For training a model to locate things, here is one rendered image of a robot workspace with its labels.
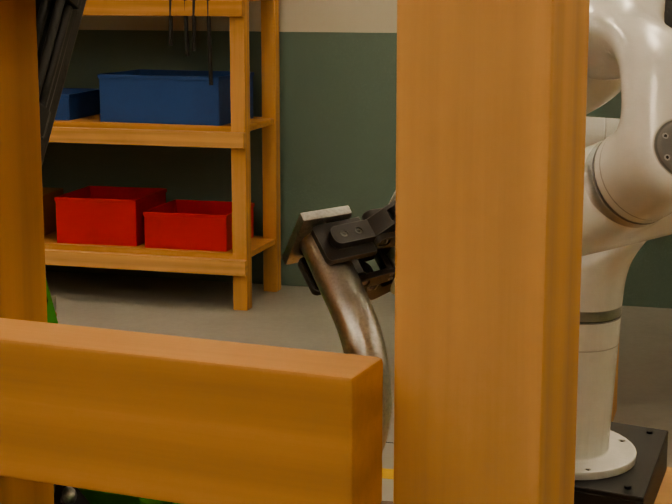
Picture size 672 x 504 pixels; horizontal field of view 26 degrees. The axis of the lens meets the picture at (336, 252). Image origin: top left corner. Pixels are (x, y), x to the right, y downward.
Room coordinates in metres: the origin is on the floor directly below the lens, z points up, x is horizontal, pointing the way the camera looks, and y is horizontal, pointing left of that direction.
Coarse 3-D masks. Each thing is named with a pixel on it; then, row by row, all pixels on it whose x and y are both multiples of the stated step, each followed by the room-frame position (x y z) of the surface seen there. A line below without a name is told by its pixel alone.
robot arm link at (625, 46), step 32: (608, 0) 1.21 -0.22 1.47; (640, 0) 1.22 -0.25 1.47; (608, 32) 1.16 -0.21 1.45; (640, 32) 1.14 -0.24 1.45; (608, 64) 1.21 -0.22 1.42; (640, 64) 1.11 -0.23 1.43; (640, 96) 1.09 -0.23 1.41; (640, 128) 1.08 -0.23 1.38; (608, 160) 1.10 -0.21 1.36; (640, 160) 1.07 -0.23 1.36; (608, 192) 1.10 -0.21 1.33; (640, 192) 1.07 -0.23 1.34
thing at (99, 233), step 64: (128, 0) 6.63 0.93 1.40; (192, 0) 6.54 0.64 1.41; (256, 0) 6.71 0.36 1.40; (64, 128) 6.72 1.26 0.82; (128, 128) 6.69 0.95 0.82; (192, 128) 6.60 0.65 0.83; (256, 128) 6.69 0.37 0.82; (128, 192) 7.16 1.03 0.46; (64, 256) 6.73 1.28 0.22; (128, 256) 6.64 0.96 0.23; (192, 256) 6.60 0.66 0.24
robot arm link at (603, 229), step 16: (592, 160) 1.12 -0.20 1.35; (592, 176) 1.11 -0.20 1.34; (592, 192) 1.11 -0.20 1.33; (592, 208) 1.11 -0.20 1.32; (608, 208) 1.10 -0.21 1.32; (592, 224) 1.11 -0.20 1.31; (608, 224) 1.11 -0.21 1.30; (624, 224) 1.11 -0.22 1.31; (640, 224) 1.11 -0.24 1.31; (656, 224) 1.15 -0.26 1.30; (592, 240) 1.12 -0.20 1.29; (608, 240) 1.13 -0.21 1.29; (624, 240) 1.14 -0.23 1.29; (640, 240) 1.16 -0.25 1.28
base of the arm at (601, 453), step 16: (592, 336) 1.69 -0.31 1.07; (608, 336) 1.70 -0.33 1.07; (592, 352) 1.69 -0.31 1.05; (608, 352) 1.71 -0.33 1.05; (592, 368) 1.69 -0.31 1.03; (608, 368) 1.71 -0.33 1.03; (592, 384) 1.70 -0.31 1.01; (608, 384) 1.71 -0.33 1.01; (592, 400) 1.70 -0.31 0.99; (608, 400) 1.72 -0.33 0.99; (592, 416) 1.70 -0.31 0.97; (608, 416) 1.72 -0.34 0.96; (576, 432) 1.70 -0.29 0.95; (592, 432) 1.70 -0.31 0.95; (608, 432) 1.73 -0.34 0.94; (576, 448) 1.70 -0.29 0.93; (592, 448) 1.70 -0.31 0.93; (608, 448) 1.74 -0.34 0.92; (624, 448) 1.75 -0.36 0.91; (576, 464) 1.69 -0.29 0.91; (592, 464) 1.69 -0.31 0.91; (608, 464) 1.69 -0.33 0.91; (624, 464) 1.70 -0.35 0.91
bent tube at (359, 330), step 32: (320, 224) 1.04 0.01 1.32; (288, 256) 1.06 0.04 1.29; (320, 256) 1.03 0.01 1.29; (320, 288) 1.03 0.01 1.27; (352, 288) 1.01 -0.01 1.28; (352, 320) 1.00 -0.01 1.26; (352, 352) 0.99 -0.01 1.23; (384, 352) 1.00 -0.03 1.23; (384, 384) 0.99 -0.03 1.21; (384, 416) 0.99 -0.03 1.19
